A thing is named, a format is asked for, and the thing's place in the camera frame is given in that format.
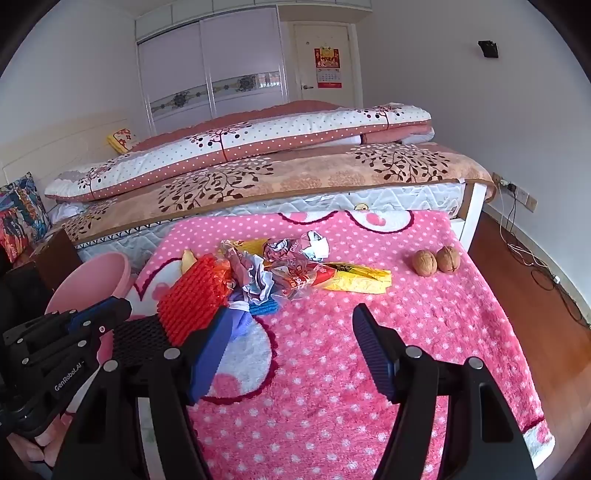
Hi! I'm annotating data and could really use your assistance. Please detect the charger cables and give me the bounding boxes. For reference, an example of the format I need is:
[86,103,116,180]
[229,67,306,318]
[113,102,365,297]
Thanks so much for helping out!
[499,182,587,324]

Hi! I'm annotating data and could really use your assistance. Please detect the cream bed headboard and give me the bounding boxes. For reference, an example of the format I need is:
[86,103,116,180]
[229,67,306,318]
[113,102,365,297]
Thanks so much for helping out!
[0,117,153,185]

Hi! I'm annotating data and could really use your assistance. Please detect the white pink polka-dot quilt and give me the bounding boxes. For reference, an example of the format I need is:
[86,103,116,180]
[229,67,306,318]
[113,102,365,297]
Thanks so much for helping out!
[45,102,435,202]

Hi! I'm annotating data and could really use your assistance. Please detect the pink polka-dot blanket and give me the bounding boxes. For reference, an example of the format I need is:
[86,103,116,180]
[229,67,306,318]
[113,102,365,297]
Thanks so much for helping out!
[131,209,556,480]

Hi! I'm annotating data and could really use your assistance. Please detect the purple plastic wrapper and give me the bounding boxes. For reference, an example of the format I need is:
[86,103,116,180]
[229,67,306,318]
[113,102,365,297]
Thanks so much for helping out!
[228,300,254,341]

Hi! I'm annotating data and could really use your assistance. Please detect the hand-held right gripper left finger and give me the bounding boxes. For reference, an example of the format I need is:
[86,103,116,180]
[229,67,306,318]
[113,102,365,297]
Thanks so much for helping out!
[53,305,234,480]

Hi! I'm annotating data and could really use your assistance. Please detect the white sliding-door wardrobe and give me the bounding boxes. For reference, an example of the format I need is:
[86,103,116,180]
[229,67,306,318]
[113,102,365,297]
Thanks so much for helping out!
[135,0,289,136]

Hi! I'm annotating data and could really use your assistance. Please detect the pink plastic bucket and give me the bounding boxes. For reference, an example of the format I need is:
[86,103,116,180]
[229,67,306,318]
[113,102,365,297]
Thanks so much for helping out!
[45,251,137,365]

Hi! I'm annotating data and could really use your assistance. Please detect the crumpled silver wrapper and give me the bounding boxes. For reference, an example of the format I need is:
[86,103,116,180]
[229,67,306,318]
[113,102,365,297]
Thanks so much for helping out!
[265,237,305,265]

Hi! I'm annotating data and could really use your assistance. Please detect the cream door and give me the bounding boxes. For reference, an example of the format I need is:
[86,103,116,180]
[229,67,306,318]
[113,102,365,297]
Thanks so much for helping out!
[293,23,357,103]

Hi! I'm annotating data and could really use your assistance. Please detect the red wall calendar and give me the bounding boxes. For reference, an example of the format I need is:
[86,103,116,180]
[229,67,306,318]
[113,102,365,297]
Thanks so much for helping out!
[314,45,343,88]

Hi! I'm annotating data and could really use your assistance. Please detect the wall power outlet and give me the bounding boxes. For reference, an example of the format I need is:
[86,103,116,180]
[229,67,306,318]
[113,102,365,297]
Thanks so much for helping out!
[492,173,537,213]

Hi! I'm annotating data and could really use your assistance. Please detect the brown leaf-print blanket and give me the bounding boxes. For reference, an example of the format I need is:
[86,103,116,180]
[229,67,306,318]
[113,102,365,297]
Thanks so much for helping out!
[51,141,497,245]

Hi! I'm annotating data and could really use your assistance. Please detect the crumpled purple foil wrapper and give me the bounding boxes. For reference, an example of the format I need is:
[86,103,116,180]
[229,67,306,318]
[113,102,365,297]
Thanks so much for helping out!
[230,251,278,304]

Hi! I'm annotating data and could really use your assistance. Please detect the clear red-print bread bag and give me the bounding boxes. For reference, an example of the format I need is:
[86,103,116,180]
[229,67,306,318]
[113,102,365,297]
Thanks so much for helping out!
[271,257,334,302]

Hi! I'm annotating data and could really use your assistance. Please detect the yellow flowered pillow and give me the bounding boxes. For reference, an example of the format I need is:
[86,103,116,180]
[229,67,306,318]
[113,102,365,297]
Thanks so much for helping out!
[107,128,138,154]

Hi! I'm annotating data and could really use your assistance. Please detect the colourful printed cushion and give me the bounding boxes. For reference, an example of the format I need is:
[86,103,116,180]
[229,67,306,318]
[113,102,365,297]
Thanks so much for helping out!
[0,172,51,257]

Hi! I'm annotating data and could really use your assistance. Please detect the person's left hand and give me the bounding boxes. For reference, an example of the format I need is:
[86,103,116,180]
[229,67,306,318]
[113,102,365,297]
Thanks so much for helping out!
[9,411,70,468]

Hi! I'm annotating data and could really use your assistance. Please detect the brown walnut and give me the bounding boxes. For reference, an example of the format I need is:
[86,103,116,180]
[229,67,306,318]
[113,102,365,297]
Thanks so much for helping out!
[436,246,461,274]
[412,250,438,278]

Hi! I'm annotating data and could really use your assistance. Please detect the red foam net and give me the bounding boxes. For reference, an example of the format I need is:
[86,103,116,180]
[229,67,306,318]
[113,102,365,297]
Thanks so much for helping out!
[158,255,232,347]

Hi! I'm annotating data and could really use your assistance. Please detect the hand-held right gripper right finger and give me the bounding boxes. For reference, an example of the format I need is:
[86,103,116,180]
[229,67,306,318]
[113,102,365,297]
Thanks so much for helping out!
[352,303,539,480]

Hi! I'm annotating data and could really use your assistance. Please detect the blue foam net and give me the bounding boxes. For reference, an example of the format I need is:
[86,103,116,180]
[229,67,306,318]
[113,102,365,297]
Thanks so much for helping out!
[248,298,283,317]

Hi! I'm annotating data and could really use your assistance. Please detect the white bed frame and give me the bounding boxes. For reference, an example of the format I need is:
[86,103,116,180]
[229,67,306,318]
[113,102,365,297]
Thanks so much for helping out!
[450,181,490,252]

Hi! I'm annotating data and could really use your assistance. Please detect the yellow snack wrapper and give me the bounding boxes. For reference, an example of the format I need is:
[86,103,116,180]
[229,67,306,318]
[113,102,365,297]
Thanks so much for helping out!
[322,261,393,295]

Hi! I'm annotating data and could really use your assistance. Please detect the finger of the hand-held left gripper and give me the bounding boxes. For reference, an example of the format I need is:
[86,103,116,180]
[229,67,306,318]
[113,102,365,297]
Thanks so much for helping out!
[2,299,118,344]
[14,298,133,370]

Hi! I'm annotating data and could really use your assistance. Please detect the brown wooden box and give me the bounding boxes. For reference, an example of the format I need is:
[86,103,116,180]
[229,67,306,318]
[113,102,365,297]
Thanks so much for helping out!
[30,228,84,278]

